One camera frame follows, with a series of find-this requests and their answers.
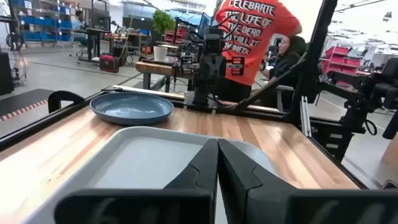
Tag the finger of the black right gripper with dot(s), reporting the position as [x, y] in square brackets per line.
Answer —
[186, 65]
[232, 66]

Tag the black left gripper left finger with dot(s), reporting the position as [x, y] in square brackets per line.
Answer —
[140, 208]

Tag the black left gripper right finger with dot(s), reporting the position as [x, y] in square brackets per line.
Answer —
[280, 205]

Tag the black neighbouring robot arm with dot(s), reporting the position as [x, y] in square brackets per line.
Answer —
[360, 96]

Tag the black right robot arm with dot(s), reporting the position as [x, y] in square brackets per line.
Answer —
[202, 90]

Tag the grey plastic tray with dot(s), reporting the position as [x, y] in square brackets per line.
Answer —
[140, 161]

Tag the blue plate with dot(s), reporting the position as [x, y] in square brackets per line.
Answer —
[130, 109]

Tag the white plant pot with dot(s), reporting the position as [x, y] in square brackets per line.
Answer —
[160, 53]

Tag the person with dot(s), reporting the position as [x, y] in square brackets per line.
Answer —
[78, 25]
[287, 67]
[255, 46]

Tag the wooden workbench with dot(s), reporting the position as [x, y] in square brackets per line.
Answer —
[155, 68]

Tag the red crate stack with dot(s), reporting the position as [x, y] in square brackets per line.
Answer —
[169, 36]

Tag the blue lit monitor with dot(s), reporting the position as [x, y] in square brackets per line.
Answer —
[204, 25]

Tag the green potted plant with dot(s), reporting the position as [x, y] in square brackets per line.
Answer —
[163, 21]

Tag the grey office chair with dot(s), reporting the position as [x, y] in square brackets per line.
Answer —
[280, 88]

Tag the wooden desk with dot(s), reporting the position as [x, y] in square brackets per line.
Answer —
[130, 35]

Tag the silver aluminium extrusion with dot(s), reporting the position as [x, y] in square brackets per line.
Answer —
[304, 118]

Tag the dark computer monitor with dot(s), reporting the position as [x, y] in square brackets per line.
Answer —
[100, 19]

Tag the black desk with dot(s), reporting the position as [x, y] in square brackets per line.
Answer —
[90, 43]

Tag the shelf with red bins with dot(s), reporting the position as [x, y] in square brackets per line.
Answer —
[337, 51]

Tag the shelf with blue bins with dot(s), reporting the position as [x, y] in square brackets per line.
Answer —
[40, 21]

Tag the black striped floor mat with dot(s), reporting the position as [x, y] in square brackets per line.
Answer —
[21, 101]

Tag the black box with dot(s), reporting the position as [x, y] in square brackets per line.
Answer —
[5, 74]

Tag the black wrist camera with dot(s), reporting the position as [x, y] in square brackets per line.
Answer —
[214, 42]

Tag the black rig frame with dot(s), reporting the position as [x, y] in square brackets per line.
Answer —
[314, 56]

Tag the black curved bracket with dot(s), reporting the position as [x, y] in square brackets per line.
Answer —
[57, 96]

